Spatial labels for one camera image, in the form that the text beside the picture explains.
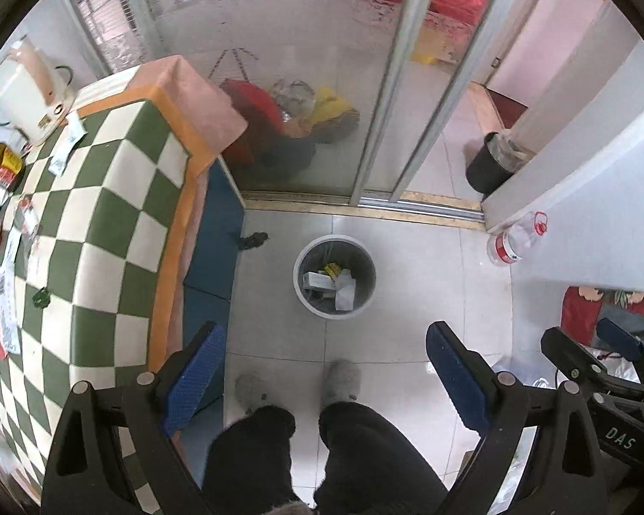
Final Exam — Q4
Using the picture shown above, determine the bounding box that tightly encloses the person's right leg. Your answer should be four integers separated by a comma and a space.
318, 401, 455, 515

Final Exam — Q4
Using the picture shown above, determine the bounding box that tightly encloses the red white packet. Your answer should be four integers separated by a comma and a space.
0, 271, 23, 357

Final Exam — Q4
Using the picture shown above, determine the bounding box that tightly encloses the yellow bag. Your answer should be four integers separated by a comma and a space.
312, 87, 360, 144

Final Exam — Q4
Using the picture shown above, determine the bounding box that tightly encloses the white paper scrap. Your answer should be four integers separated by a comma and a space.
334, 270, 357, 312

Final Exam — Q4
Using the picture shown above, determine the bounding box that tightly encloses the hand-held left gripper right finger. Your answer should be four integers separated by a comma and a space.
426, 321, 605, 515

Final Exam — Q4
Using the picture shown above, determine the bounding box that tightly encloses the person's leg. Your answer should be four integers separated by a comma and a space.
201, 406, 313, 515
318, 401, 455, 515

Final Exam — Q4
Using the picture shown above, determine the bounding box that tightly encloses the glass sliding door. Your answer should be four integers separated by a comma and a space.
64, 0, 516, 210

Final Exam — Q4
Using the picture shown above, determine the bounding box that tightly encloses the black trash bin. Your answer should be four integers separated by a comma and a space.
465, 131, 532, 195

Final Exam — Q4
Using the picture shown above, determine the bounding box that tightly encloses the white electric kettle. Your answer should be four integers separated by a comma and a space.
0, 35, 79, 145

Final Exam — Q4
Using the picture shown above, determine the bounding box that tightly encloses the white door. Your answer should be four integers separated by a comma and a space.
482, 3, 644, 231

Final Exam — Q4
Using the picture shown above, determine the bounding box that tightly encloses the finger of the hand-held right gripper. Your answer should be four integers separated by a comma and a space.
597, 318, 644, 387
541, 326, 644, 396

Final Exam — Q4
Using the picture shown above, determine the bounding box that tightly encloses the red floral cloth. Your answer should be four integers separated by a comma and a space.
561, 285, 644, 349

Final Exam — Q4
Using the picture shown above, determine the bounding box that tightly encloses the person's left leg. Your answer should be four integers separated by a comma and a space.
201, 406, 313, 515

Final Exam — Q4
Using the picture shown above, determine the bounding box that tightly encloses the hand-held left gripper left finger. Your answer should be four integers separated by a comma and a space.
42, 321, 227, 515

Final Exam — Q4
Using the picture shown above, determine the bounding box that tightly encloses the white paper sheet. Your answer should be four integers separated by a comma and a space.
0, 230, 23, 272

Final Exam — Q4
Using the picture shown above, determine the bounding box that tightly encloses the grey fuzzy slipper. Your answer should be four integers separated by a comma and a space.
322, 359, 362, 405
234, 373, 272, 417

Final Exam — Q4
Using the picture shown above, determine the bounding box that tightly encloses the red white wrapper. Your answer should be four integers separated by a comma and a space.
15, 197, 41, 237

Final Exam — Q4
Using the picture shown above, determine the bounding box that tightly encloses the clear plastic bag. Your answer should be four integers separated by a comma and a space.
271, 78, 316, 124

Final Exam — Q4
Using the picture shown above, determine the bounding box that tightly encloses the clear plastic bottle red cap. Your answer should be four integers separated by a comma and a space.
486, 210, 548, 267

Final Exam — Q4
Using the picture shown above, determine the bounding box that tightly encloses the grey round trash bin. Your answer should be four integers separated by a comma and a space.
293, 235, 377, 316

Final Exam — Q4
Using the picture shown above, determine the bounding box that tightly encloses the green checkered tablecloth table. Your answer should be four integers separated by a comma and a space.
0, 55, 249, 506

